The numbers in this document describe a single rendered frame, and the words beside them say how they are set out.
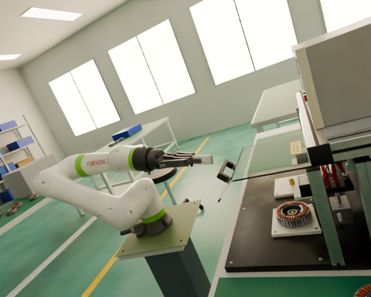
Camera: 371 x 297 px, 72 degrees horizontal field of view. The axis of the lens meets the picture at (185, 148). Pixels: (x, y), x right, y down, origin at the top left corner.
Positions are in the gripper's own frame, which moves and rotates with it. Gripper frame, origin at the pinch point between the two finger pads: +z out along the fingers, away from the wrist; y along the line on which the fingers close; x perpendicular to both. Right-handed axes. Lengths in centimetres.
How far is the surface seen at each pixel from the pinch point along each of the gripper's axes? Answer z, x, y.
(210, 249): -43, -113, -90
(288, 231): 25.9, -25.5, -2.1
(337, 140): 38.1, 9.8, 14.1
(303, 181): 30.6, -9.8, -7.4
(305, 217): 31.1, -21.4, -5.0
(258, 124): -11, -25, -164
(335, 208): 39.4, -18.1, -5.9
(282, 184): 21.6, -23.8, -33.9
